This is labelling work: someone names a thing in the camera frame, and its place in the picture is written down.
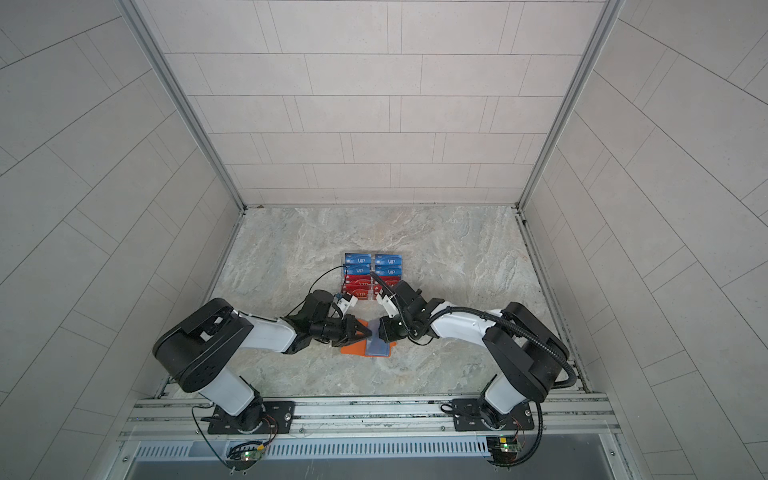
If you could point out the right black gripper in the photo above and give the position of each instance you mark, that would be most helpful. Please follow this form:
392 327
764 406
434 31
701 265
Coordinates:
387 335

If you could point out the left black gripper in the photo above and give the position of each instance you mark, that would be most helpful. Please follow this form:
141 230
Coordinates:
350 325

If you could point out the orange card holder wallet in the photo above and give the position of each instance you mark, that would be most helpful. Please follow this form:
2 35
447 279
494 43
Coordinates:
374 346

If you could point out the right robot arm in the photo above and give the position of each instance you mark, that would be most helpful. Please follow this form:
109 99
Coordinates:
532 359

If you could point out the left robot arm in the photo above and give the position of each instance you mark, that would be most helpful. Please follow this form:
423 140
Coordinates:
196 351

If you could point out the right clear card display stand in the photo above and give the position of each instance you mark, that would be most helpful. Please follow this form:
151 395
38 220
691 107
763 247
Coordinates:
389 268

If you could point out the right circuit board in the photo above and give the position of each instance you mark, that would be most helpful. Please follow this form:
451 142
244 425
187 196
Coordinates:
503 451

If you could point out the circuit board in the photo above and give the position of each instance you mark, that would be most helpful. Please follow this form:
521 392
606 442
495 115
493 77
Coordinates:
503 451
243 456

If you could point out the left circuit board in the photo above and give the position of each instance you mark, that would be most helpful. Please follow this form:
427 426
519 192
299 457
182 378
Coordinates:
243 456

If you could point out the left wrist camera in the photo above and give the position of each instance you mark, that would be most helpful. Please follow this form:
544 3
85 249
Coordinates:
344 303

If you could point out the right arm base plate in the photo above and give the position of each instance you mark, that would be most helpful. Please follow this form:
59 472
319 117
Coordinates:
473 415

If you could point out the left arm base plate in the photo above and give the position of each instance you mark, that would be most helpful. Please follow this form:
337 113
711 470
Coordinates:
270 417

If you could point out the aluminium mounting rail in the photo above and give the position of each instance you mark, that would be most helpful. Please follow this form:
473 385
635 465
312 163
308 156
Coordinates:
376 416

